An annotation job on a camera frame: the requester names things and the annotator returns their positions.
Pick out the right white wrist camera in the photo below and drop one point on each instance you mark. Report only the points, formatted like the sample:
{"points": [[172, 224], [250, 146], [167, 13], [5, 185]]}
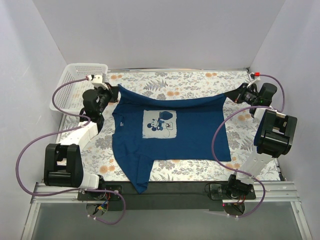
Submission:
{"points": [[254, 77]]}

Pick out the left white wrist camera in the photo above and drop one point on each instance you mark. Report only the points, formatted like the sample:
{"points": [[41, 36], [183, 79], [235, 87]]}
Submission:
{"points": [[97, 80]]}

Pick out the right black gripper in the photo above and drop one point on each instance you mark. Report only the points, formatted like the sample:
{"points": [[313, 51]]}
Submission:
{"points": [[240, 92]]}

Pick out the floral patterned table mat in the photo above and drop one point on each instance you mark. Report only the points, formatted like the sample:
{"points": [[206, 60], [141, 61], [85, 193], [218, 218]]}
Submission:
{"points": [[98, 156]]}

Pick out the aluminium frame rail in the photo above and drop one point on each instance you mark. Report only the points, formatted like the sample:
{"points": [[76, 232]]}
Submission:
{"points": [[275, 191]]}

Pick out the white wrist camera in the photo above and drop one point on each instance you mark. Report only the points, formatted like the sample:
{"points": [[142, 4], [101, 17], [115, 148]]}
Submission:
{"points": [[254, 77], [97, 80]]}

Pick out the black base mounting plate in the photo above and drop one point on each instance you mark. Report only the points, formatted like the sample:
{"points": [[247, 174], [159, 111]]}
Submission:
{"points": [[178, 195]]}

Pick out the blue printed t shirt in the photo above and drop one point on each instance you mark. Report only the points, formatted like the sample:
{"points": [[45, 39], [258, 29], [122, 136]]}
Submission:
{"points": [[147, 130]]}

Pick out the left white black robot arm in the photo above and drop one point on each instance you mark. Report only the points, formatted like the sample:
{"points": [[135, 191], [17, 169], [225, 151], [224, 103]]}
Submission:
{"points": [[63, 165]]}

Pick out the white plastic mesh basket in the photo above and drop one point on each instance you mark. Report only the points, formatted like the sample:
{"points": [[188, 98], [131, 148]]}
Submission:
{"points": [[69, 98]]}

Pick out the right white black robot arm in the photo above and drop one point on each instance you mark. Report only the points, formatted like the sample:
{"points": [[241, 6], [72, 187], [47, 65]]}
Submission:
{"points": [[274, 136]]}

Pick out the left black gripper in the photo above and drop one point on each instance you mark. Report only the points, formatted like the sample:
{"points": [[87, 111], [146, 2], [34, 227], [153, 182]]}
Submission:
{"points": [[113, 92]]}

